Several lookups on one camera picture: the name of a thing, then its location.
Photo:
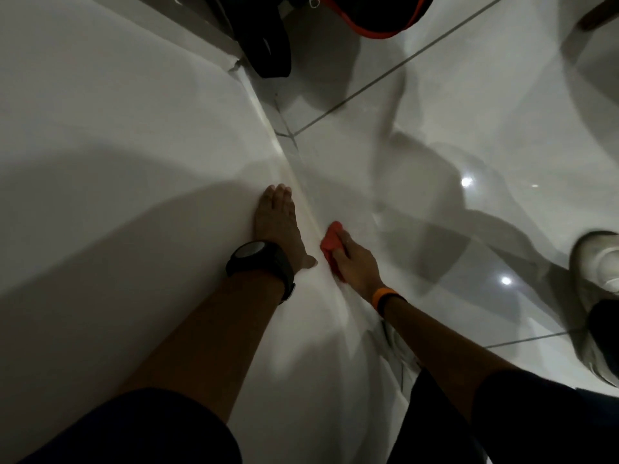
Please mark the black bag with orange trim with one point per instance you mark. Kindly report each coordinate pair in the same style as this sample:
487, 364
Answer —
377, 12

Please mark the person's right hand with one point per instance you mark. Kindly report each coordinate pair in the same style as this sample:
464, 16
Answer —
359, 268

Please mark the person's left forearm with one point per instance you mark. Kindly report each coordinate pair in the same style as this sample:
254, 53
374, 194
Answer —
217, 338

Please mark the person's left thumb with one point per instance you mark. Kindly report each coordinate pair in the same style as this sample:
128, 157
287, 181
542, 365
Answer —
309, 262

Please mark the person's left hand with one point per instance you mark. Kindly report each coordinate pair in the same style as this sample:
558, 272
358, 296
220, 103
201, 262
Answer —
280, 227

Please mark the black trouser leg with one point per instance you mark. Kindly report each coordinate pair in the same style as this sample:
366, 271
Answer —
604, 333

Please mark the person's right fingers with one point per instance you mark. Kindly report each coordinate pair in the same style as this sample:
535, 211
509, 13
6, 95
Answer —
342, 253

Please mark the white shoe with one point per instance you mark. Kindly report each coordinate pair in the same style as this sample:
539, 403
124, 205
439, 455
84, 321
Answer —
592, 265

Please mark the orange cleaning cloth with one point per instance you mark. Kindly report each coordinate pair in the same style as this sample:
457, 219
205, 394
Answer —
329, 239

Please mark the black shirt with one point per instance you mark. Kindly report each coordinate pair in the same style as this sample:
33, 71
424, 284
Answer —
145, 430

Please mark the black wristwatch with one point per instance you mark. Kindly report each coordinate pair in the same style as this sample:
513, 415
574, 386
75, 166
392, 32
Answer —
263, 259

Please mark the brown furniture leg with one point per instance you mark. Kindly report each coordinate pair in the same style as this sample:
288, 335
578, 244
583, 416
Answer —
599, 12

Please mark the orange and black wristband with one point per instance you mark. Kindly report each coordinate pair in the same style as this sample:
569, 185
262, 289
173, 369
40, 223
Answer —
384, 298

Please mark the person's right forearm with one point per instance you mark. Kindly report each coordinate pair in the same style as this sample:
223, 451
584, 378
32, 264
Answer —
440, 350

